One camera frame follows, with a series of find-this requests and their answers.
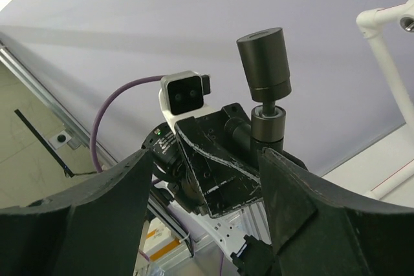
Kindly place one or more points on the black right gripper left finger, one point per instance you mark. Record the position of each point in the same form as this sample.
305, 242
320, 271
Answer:
92, 228

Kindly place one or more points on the black faucet valve handle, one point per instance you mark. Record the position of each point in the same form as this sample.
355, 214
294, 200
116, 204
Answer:
264, 58

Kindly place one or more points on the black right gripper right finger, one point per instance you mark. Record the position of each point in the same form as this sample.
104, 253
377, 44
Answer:
320, 228

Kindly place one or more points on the black L-shaped faucet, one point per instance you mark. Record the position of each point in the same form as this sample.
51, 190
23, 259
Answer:
263, 133

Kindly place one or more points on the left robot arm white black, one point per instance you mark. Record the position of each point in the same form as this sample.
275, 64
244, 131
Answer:
250, 255

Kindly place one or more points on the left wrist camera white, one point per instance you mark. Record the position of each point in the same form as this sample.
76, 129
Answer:
182, 96

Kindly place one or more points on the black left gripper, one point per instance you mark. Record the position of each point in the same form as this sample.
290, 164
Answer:
217, 181

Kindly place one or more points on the left aluminium frame post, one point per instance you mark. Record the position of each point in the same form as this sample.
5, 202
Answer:
50, 84

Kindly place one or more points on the white PVC pipe frame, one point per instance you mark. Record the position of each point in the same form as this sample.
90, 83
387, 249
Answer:
371, 23

